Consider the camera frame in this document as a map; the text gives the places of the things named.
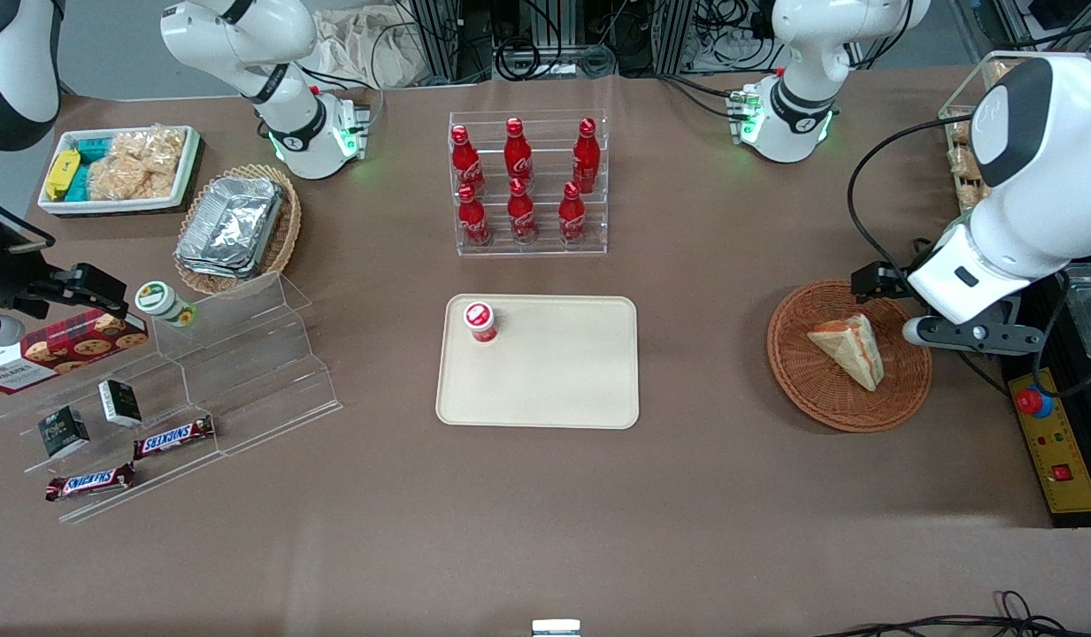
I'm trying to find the triangular wrapped sandwich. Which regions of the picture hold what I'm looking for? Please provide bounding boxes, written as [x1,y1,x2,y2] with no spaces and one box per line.
[806,313,887,393]

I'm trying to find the white rectangular snack tray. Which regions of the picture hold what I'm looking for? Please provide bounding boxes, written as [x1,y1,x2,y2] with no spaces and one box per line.
[37,125,202,217]

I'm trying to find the round brown wicker basket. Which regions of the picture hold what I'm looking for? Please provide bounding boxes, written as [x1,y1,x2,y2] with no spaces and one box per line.
[766,280,933,434]

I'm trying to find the oval light wicker basket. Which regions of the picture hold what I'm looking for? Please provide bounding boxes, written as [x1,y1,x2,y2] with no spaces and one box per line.
[173,163,303,297]

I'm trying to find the beige plastic tray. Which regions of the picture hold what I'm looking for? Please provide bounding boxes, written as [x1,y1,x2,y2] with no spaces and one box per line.
[435,294,642,431]

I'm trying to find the red tartan cookie box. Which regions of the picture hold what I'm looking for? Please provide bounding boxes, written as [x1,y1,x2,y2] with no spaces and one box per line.
[0,307,150,395]

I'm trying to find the green capped white bottle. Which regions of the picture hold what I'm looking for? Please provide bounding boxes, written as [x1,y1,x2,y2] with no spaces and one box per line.
[134,280,198,329]

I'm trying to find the yellow snack packet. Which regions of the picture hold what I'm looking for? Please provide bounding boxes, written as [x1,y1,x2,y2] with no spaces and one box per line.
[45,149,82,202]

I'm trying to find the teal snack packet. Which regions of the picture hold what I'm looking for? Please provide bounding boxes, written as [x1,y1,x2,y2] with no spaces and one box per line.
[65,136,114,203]

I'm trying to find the clear acrylic bread case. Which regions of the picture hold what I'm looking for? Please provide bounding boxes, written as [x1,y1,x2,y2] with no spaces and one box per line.
[938,50,1091,215]

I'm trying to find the black box with white label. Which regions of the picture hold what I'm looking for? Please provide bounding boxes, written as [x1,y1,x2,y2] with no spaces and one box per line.
[97,379,144,428]

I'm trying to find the clear bag of rice crackers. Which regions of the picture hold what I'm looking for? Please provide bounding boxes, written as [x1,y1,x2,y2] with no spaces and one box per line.
[88,127,189,202]

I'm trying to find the silver foil container stack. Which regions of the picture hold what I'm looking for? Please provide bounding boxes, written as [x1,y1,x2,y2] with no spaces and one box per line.
[175,175,286,278]

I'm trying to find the black box with gold print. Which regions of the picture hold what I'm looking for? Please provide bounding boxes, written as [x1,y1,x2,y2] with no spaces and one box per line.
[37,404,92,460]

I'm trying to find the brown snickers bar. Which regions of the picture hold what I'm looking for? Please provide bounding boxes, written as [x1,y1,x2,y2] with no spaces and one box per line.
[133,414,217,461]
[44,462,137,503]

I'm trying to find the clear acrylic stepped stand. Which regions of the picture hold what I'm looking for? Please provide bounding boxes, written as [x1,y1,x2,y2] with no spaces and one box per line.
[0,269,343,525]

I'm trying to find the yellow emergency stop box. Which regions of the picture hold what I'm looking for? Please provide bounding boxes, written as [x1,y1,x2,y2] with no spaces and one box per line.
[1003,366,1091,529]

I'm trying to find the red cola bottle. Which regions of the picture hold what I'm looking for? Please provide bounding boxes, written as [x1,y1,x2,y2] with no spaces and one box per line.
[450,125,487,196]
[457,184,493,248]
[557,181,588,247]
[507,178,540,245]
[572,118,603,195]
[504,117,534,186]

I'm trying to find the clear acrylic bottle rack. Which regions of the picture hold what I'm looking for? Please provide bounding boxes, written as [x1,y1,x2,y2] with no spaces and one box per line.
[448,110,609,258]

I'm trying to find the beige crumpled cloth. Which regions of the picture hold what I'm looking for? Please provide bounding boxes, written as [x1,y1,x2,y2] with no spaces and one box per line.
[308,7,426,89]

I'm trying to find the red capped small bottle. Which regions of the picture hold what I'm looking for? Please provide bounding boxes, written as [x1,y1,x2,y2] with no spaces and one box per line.
[462,302,500,345]

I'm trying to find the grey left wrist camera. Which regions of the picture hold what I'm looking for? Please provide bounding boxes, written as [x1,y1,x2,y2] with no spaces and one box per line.
[903,301,1047,356]

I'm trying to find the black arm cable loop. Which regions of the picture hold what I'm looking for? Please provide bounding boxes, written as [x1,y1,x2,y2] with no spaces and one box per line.
[846,112,981,272]

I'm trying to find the black cable by stop box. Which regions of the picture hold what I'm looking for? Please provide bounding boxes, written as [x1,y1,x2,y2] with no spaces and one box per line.
[952,265,1091,401]

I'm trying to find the black floor cables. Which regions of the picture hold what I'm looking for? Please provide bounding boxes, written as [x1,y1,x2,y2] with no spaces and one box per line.
[815,590,1091,637]

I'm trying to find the aluminium frame with cables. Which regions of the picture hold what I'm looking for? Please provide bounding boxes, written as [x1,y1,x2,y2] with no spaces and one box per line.
[395,0,780,82]

